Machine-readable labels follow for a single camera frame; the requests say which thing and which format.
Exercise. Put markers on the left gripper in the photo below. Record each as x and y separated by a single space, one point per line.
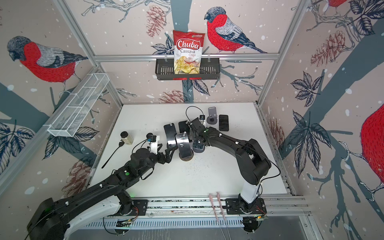
163 160

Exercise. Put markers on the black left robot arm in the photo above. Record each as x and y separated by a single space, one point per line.
57 220

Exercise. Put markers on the white wire mesh shelf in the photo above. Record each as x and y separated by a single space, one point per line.
70 119

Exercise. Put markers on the grey phone stand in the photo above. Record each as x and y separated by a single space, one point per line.
198 147
212 118

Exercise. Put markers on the base rail plate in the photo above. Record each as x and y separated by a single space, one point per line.
173 213

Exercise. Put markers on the pink chopstick right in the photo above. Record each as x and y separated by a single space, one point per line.
223 214

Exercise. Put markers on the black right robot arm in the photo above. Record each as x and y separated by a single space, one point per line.
251 159

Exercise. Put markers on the Chuba cassava chips bag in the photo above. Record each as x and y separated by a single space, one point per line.
188 50

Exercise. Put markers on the black phone far left stand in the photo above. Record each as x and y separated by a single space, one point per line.
170 132

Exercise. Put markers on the black wall basket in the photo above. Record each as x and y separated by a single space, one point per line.
206 69

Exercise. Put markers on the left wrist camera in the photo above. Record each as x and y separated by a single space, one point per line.
153 143

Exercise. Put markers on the black-lid pale spice jar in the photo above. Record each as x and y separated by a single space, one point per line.
127 138

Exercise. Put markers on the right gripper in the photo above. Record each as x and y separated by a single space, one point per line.
190 135

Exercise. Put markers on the black spoon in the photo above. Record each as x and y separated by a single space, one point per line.
121 143

